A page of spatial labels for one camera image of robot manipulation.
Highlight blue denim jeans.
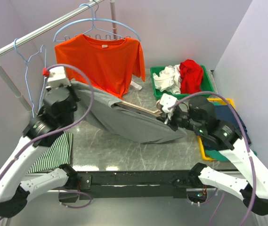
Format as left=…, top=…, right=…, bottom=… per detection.
left=213, top=102, right=252, bottom=145

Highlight orange t shirt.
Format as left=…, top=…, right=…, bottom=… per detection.
left=54, top=34, right=146, bottom=98

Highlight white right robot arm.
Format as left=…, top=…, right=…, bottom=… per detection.
left=159, top=94, right=268, bottom=216

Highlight grey adidas t shirt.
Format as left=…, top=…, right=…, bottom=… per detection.
left=84, top=88, right=187, bottom=144

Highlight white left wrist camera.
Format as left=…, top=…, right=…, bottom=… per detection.
left=42, top=66, right=71, bottom=89

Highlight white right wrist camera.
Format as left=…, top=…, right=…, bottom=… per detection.
left=159, top=93, right=178, bottom=120

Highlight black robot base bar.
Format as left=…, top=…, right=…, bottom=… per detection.
left=49, top=168, right=219, bottom=203

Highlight light blue wire hanger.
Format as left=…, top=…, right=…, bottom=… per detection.
left=53, top=18, right=142, bottom=43

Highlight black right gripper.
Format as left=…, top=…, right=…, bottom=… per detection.
left=157, top=107, right=205, bottom=133

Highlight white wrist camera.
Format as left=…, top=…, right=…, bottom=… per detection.
left=159, top=93, right=178, bottom=120
left=42, top=66, right=71, bottom=89

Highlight yellow plastic bin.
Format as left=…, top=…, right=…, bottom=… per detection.
left=197, top=98, right=229, bottom=162

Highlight white t shirt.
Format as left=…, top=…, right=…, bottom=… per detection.
left=152, top=65, right=182, bottom=95

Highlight green white striped cloth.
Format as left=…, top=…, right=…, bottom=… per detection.
left=27, top=132, right=73, bottom=174

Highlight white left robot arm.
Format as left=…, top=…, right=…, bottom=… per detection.
left=0, top=85, right=80, bottom=218

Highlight wooden hanger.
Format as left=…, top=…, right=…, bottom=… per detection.
left=116, top=101, right=163, bottom=117

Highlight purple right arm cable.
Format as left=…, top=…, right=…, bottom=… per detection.
left=168, top=91, right=257, bottom=226

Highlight green plastic bin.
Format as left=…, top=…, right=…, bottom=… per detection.
left=150, top=65, right=214, bottom=100

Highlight light blue hanger of red shirt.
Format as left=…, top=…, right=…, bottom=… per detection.
left=13, top=39, right=48, bottom=118

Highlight red t shirt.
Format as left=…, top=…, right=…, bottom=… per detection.
left=179, top=59, right=204, bottom=94

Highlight silver clothes rack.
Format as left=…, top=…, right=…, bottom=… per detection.
left=0, top=0, right=143, bottom=113

